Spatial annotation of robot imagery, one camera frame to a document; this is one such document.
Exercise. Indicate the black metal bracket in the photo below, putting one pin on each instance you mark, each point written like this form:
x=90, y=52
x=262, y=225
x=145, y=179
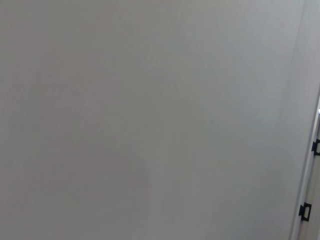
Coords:
x=317, y=147
x=305, y=212

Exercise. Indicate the white metal frame rail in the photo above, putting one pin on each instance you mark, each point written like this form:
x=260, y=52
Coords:
x=307, y=175

